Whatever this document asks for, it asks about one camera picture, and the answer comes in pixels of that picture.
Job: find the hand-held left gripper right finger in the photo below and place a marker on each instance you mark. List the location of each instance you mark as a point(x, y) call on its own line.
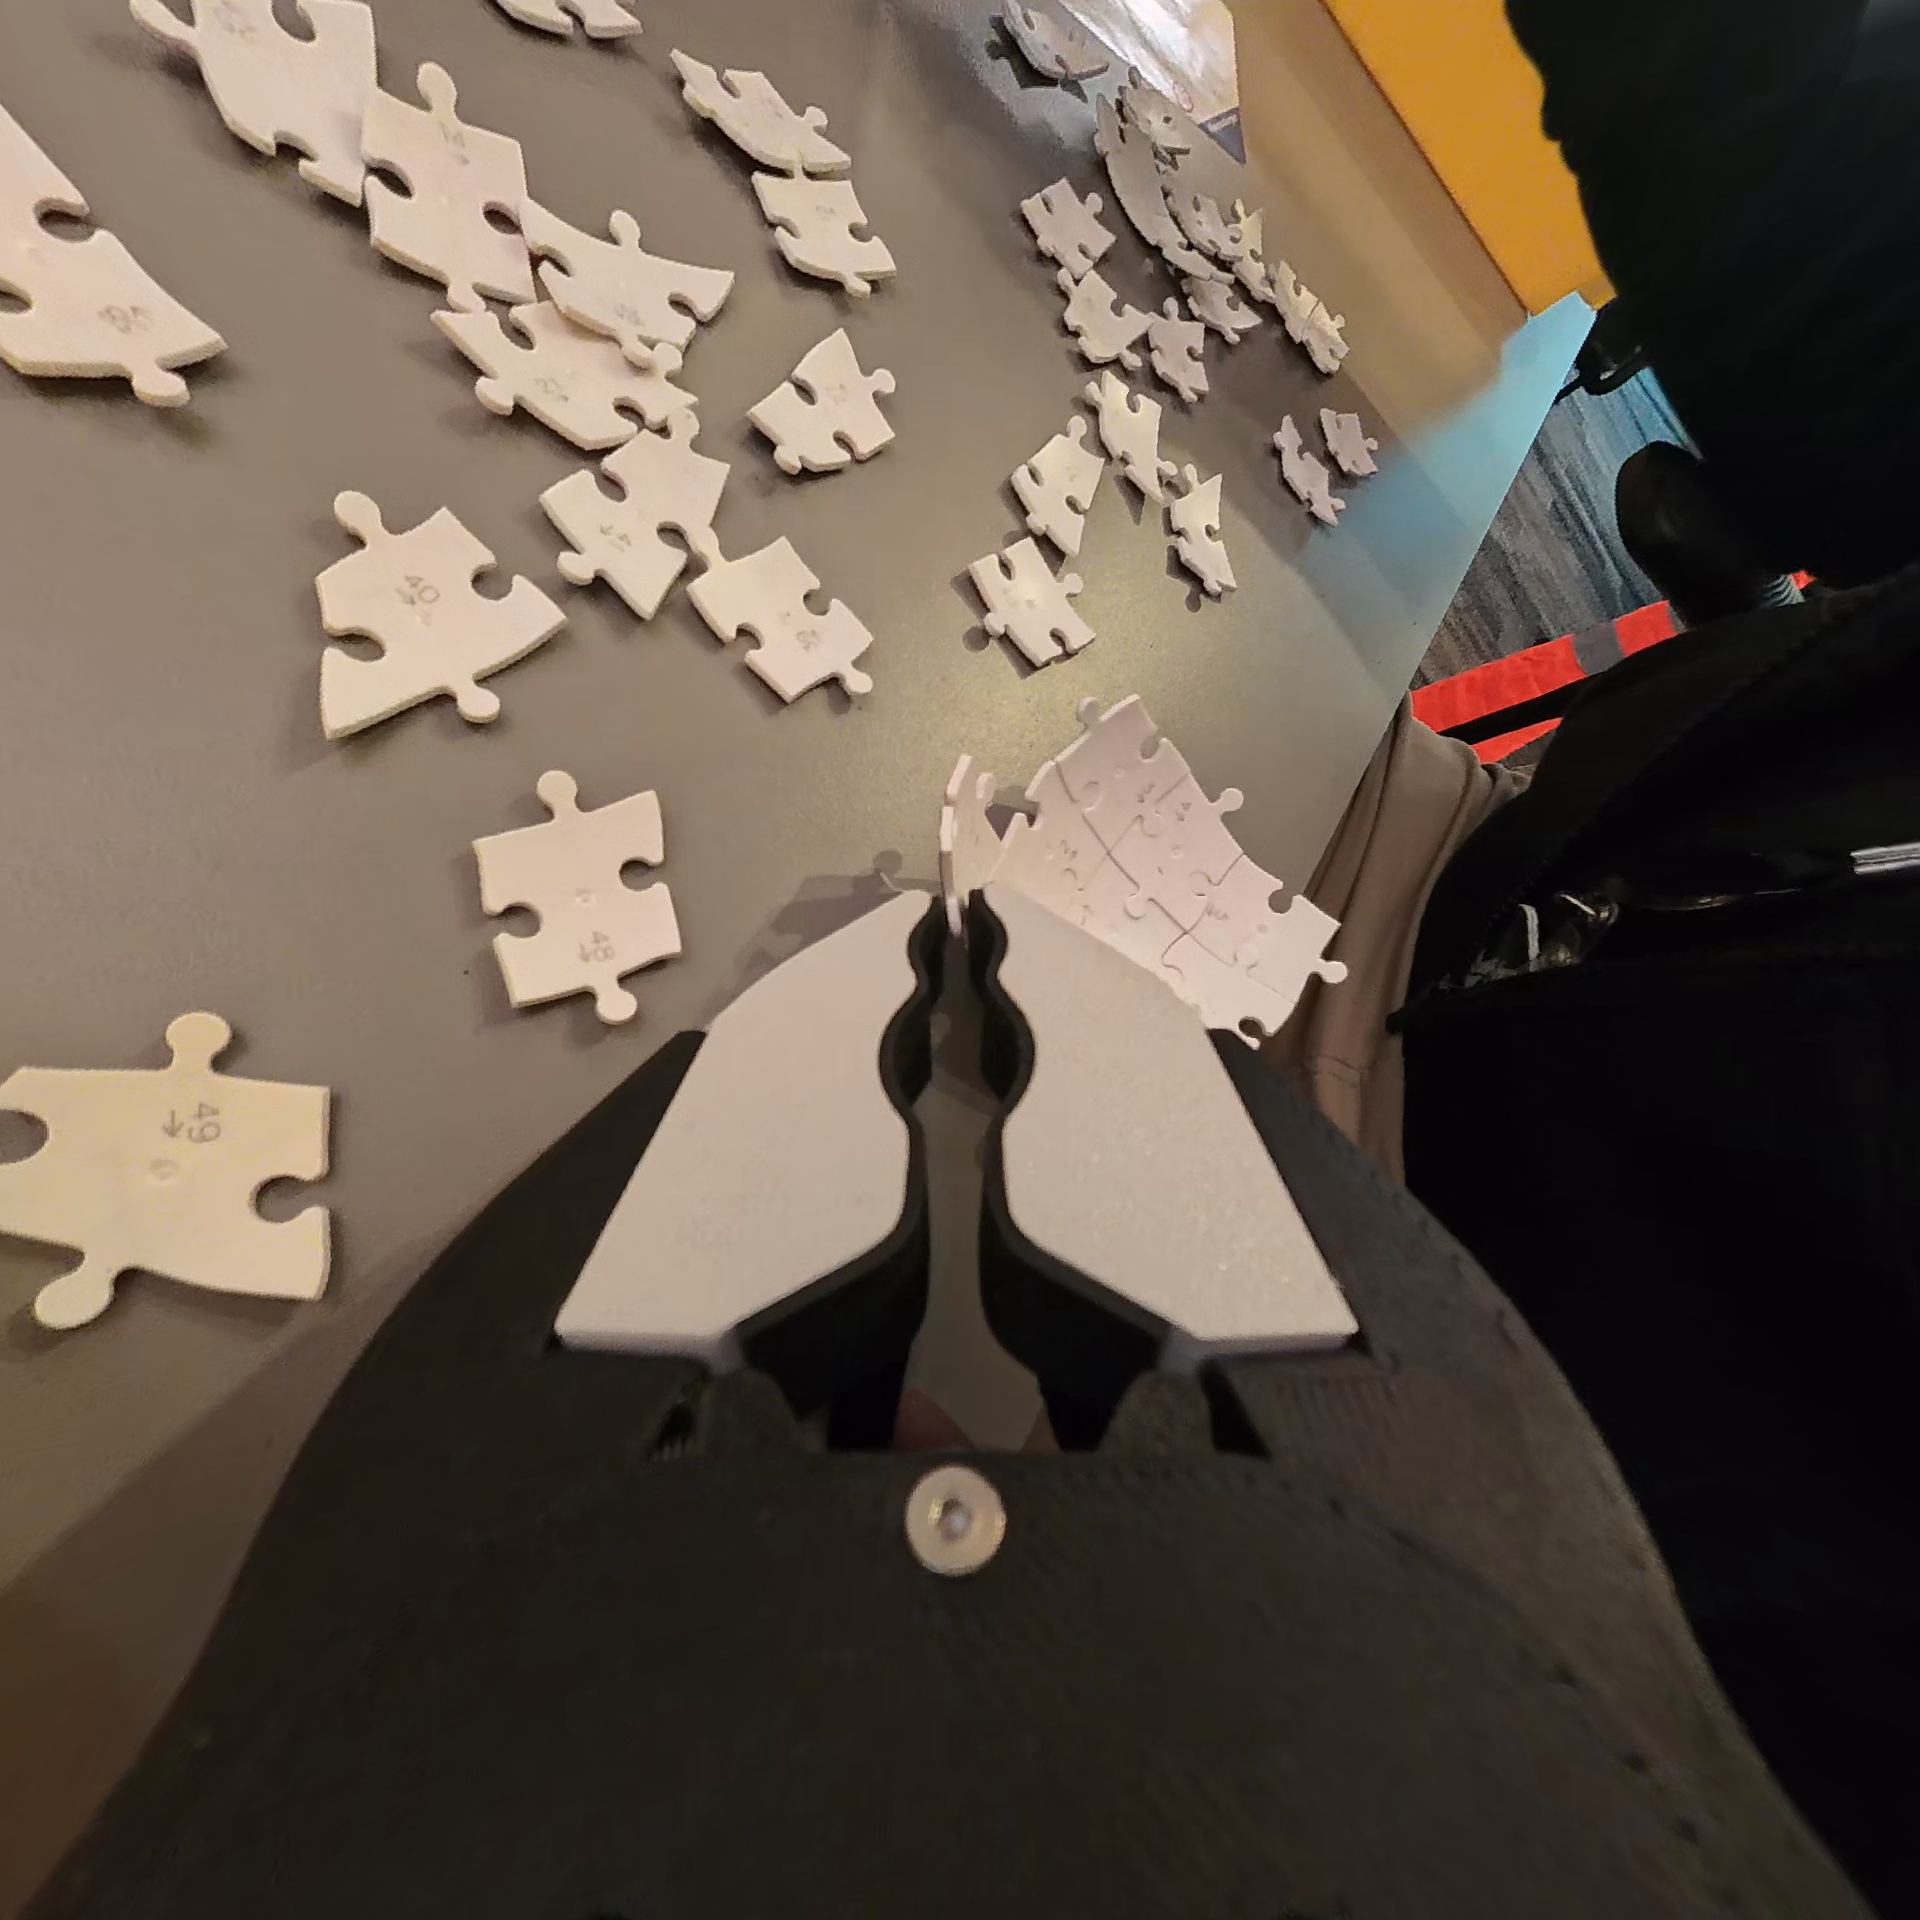
point(1170, 1171)

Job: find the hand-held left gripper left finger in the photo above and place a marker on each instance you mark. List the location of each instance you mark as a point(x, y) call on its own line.
point(735, 1171)

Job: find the white puzzle pieces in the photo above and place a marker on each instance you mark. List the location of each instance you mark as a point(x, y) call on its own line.
point(578, 900)

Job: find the joined puzzle ball section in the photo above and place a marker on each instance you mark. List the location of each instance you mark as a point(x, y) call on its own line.
point(1155, 841)

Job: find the small joined puzzle strip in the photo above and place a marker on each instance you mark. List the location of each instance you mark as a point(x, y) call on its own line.
point(1140, 181)

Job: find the orange fabric item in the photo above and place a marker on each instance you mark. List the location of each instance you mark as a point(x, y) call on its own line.
point(1514, 682)

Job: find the yellow plastic bin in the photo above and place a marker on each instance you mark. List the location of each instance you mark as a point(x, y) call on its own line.
point(1471, 121)

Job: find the printed instruction sheet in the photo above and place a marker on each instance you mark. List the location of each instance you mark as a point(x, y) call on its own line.
point(1185, 60)

